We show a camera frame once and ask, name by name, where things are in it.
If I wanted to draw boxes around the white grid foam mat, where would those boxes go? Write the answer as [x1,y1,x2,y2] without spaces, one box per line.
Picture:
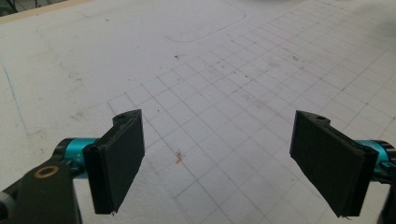
[0,0,396,224]

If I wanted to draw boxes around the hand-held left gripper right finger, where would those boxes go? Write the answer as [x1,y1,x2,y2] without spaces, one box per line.
[289,109,379,218]

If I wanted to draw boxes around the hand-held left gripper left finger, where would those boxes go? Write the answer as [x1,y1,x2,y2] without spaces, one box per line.
[82,108,146,216]

